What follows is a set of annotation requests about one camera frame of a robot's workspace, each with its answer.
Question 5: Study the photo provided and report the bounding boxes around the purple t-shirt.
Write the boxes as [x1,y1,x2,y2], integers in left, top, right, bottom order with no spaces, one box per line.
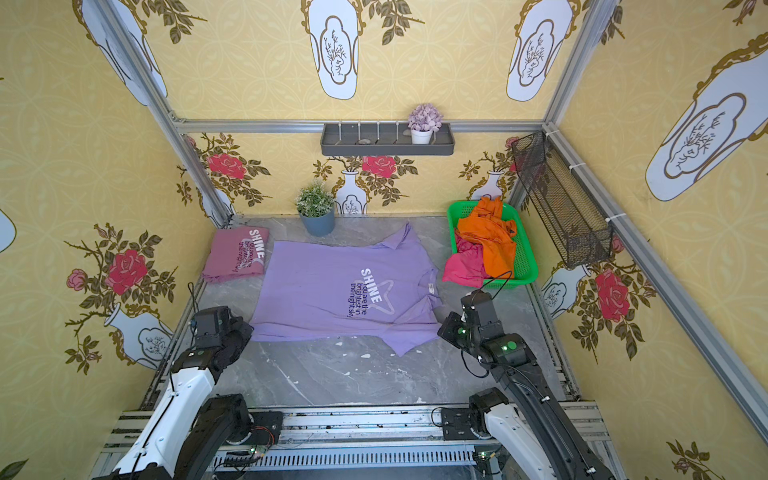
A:
[251,224,442,356]

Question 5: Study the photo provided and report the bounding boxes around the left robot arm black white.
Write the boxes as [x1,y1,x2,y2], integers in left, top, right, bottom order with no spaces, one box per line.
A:
[103,306,283,479]

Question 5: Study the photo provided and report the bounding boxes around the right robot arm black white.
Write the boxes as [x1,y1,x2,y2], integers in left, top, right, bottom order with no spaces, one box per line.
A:
[438,290,614,479]

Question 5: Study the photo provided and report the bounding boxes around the magenta t-shirt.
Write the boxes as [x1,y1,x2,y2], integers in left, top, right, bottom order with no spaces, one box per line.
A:
[442,236,488,288]

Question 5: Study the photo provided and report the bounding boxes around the green plastic basket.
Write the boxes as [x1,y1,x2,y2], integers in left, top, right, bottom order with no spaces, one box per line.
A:
[446,201,538,289]

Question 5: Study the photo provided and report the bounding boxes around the orange t-shirt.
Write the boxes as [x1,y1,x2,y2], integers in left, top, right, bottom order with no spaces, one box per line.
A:
[457,196,518,279]

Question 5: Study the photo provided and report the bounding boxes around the green plant blue pot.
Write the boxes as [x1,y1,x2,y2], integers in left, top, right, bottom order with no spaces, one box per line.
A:
[296,180,336,237]

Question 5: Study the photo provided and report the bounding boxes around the purple flower white pot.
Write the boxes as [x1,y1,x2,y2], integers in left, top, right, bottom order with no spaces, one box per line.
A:
[408,103,443,145]

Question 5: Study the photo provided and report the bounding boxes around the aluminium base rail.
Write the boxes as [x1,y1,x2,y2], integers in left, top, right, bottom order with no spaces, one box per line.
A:
[92,389,625,479]

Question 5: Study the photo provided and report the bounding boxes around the black wire mesh basket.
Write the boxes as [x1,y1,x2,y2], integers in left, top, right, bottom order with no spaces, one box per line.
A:
[511,132,614,268]

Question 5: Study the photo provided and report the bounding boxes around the grey wall shelf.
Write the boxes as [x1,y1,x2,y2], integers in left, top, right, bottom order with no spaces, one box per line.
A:
[320,121,456,157]

